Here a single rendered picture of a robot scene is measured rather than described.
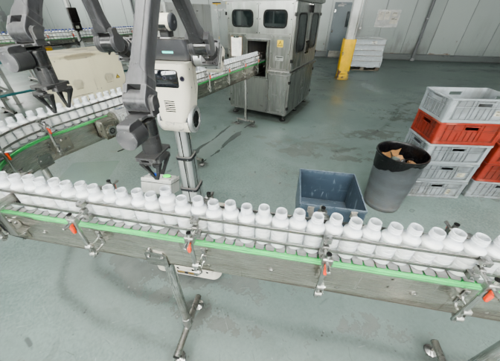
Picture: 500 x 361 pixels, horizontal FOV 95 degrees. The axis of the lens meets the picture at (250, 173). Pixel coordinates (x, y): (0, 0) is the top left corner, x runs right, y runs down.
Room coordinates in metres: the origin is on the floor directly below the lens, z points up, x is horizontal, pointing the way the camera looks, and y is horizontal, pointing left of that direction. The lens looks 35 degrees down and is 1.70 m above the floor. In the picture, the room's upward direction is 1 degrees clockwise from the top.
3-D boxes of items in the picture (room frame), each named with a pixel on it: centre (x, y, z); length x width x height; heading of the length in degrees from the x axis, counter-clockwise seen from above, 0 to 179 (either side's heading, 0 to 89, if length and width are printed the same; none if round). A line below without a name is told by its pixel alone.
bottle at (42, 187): (0.71, 0.83, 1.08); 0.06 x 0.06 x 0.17
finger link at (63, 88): (0.87, 0.72, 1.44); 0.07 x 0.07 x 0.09; 81
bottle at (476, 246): (0.45, -0.69, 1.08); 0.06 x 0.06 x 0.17
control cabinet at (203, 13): (7.53, 1.52, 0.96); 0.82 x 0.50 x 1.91; 152
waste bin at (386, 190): (1.90, -1.45, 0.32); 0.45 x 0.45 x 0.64
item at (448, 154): (2.19, -2.07, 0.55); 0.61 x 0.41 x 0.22; 87
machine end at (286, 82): (5.07, -0.46, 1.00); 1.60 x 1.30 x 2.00; 152
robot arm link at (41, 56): (0.85, 0.72, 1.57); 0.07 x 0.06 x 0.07; 172
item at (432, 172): (2.19, -2.07, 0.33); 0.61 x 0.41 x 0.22; 86
